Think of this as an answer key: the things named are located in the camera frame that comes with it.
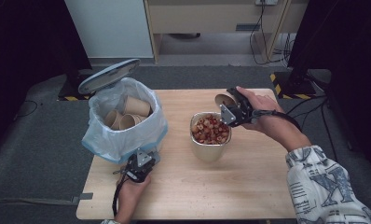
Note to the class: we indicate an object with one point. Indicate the white power strip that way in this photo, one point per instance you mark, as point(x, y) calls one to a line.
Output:
point(266, 2)

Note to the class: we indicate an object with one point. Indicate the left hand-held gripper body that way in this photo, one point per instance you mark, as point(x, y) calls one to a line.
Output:
point(143, 158)

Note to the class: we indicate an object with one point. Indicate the person's right hand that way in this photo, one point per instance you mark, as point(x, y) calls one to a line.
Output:
point(264, 109)

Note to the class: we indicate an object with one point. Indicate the black curtain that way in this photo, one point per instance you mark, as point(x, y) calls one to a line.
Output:
point(351, 62)
point(25, 62)

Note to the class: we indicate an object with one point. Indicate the beige metal-rimmed container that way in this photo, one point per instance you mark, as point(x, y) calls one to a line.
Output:
point(209, 152)

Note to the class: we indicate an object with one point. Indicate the translucent plastic trash bag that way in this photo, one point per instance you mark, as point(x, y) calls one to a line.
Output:
point(127, 144)

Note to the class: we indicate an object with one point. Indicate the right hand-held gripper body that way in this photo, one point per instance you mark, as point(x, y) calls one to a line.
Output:
point(241, 112)

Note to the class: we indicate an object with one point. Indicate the person's left hand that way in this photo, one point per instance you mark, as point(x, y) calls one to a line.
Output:
point(129, 194)

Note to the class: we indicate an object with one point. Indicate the grey tape piece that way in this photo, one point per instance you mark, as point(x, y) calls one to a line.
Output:
point(84, 196)

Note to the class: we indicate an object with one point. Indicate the pile of dried red fruit slices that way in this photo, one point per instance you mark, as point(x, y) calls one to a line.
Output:
point(210, 132)

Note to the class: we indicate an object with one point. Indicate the dark round object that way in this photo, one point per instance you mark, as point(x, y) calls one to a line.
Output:
point(184, 35)

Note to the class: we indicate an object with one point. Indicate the black stand with striped base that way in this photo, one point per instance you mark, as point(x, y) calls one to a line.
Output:
point(294, 87)
point(69, 90)

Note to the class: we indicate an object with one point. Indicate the white printed sleeve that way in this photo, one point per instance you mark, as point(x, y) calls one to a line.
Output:
point(323, 186)

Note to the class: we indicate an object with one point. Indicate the white panel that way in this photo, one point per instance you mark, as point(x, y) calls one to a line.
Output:
point(112, 28)

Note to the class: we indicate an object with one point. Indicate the brown paper cup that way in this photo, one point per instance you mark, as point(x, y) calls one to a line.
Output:
point(127, 122)
point(137, 106)
point(224, 100)
point(112, 118)

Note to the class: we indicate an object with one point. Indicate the white grey lidded trash can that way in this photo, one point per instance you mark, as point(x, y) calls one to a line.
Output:
point(109, 76)

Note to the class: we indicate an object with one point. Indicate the light wooden desk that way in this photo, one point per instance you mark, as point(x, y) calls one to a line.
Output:
point(205, 17)

